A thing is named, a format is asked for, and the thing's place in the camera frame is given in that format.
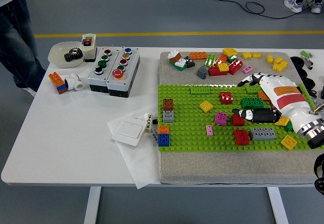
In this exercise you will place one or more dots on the grey square brick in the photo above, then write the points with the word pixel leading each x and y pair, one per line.
pixel 168 116

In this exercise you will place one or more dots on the grey slope brick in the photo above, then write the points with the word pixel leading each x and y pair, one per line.
pixel 202 72

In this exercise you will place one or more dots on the small metal tool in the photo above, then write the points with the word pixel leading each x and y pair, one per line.
pixel 308 63

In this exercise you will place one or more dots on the translucent paper sheet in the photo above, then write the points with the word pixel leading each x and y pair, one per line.
pixel 141 163

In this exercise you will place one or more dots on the lime green brick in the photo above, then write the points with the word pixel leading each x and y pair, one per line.
pixel 210 60

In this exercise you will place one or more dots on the small two-button switch box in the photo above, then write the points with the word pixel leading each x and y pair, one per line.
pixel 88 50

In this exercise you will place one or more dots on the pink small brick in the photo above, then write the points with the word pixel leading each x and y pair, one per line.
pixel 209 130
pixel 248 69

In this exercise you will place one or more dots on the magenta square brick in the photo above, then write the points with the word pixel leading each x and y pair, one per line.
pixel 220 118

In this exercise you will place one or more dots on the dark grey brick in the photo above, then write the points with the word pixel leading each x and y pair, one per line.
pixel 190 62

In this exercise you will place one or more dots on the white pipe tee fitting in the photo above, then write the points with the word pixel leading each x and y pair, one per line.
pixel 74 81

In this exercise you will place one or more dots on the green studded baseplate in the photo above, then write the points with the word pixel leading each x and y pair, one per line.
pixel 189 133

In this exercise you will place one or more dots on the light green flat plate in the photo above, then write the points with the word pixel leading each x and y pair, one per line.
pixel 251 90
pixel 200 89

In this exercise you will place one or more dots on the clear plastic bag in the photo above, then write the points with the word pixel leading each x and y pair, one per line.
pixel 319 100

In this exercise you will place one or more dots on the green plastic tool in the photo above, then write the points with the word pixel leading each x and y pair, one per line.
pixel 306 54

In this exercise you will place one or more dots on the orange square brick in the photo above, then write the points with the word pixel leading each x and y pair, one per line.
pixel 163 130

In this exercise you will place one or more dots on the brown square brick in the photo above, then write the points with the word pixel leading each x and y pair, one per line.
pixel 168 104

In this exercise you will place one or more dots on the black metal gear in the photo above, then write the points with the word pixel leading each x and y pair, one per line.
pixel 73 55

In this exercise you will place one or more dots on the brown and white brick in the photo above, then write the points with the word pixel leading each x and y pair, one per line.
pixel 174 55

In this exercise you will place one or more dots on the control box with emergency stop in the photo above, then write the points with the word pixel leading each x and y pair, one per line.
pixel 131 62

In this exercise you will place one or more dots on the dark green flat brick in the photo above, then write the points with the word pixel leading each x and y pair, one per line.
pixel 177 68

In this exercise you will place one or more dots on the white wall switch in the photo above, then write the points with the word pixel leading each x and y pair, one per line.
pixel 129 130

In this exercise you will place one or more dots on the white labelled tube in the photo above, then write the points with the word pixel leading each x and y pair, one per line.
pixel 148 116

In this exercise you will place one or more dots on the red square brick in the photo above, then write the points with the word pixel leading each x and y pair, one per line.
pixel 241 137
pixel 236 122
pixel 226 98

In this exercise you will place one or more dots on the four-button control box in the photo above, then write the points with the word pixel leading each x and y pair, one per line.
pixel 97 78

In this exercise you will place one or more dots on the red oblong brick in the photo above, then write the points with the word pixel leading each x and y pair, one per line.
pixel 235 66

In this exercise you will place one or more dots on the orange long brick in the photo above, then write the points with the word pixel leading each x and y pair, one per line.
pixel 198 55
pixel 262 96

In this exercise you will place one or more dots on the white table leg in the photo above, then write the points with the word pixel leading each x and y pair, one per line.
pixel 278 206
pixel 92 206

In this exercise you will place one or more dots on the grey-brown mat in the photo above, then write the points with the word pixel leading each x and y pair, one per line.
pixel 227 168

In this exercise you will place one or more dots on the blue square brick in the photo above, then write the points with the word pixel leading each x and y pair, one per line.
pixel 163 140

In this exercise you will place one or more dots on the yellow oblong brick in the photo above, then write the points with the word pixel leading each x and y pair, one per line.
pixel 229 51

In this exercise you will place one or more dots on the orange blue brown brick stack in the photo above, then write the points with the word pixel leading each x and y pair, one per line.
pixel 57 81

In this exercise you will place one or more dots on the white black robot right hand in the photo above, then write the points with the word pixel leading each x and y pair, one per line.
pixel 286 100

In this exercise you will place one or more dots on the dark green long brick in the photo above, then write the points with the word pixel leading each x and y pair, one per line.
pixel 252 103

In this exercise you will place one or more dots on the red long brick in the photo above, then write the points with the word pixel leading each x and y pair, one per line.
pixel 215 71

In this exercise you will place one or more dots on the yellow flat square brick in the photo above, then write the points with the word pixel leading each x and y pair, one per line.
pixel 206 106
pixel 288 141

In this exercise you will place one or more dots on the grey long brick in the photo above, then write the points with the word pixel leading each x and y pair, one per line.
pixel 262 133

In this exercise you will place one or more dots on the white plastic bowl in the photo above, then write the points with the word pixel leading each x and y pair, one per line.
pixel 57 53

